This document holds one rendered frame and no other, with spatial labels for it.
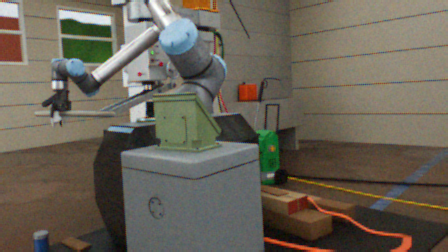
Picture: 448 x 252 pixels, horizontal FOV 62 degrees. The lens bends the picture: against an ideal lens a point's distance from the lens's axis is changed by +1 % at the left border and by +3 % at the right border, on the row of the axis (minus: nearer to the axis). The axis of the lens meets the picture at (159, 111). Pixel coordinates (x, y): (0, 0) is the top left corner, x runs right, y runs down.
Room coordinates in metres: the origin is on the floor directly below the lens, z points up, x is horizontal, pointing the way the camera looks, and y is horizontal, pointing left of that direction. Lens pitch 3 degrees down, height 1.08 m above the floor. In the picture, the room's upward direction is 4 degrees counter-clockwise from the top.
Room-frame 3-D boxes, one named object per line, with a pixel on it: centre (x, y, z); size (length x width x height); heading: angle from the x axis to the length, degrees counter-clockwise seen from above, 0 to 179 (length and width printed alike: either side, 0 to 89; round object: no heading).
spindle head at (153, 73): (2.76, 0.01, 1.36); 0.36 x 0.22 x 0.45; 137
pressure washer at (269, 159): (3.98, -1.14, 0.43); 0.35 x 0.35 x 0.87; 22
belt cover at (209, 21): (2.95, -0.17, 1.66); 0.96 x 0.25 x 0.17; 137
